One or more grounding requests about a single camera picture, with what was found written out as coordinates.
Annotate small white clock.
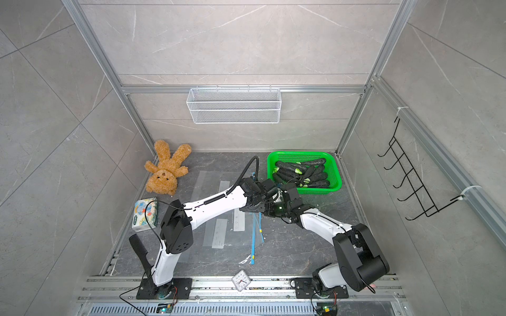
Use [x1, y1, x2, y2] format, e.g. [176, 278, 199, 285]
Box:
[231, 270, 252, 292]

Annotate brown teddy bear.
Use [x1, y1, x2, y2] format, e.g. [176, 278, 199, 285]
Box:
[144, 140, 192, 196]

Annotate black wall hook rack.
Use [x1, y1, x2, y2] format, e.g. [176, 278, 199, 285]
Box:
[377, 117, 465, 221]

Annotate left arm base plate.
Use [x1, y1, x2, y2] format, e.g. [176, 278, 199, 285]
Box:
[136, 278, 193, 300]

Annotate colourful tissue pack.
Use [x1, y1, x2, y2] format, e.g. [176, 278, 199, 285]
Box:
[131, 197, 158, 233]

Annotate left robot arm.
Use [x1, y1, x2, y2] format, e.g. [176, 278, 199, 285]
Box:
[129, 156, 279, 300]

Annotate clear zip-top bag blue zipper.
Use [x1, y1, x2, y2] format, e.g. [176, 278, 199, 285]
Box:
[231, 209, 264, 265]

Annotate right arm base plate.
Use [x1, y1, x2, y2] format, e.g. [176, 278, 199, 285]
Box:
[289, 277, 349, 299]

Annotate white wire wall basket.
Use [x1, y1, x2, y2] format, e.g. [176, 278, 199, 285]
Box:
[187, 87, 282, 125]

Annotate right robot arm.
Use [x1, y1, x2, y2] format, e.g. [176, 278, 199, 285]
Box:
[266, 184, 390, 294]

